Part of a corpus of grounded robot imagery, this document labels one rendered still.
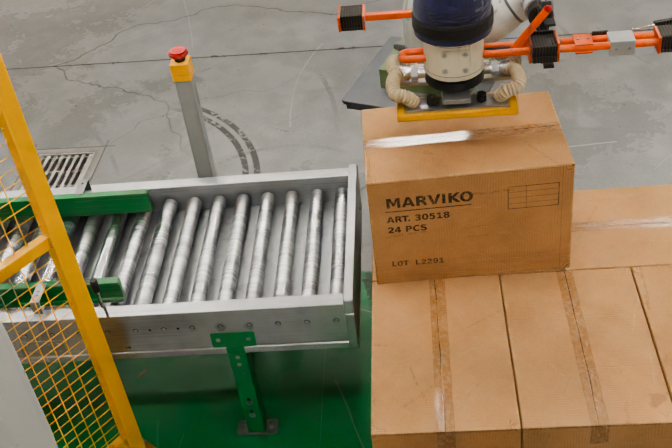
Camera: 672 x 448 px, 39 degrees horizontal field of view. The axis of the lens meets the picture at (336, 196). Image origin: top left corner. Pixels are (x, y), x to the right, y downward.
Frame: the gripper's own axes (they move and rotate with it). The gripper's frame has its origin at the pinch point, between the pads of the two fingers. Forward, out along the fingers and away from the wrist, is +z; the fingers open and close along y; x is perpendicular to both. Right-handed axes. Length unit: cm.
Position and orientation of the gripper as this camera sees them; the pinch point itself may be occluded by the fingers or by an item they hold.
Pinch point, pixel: (549, 44)
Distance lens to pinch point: 277.9
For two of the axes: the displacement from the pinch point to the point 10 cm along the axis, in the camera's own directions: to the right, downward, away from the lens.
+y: 1.1, 7.9, 6.1
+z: -0.4, 6.1, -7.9
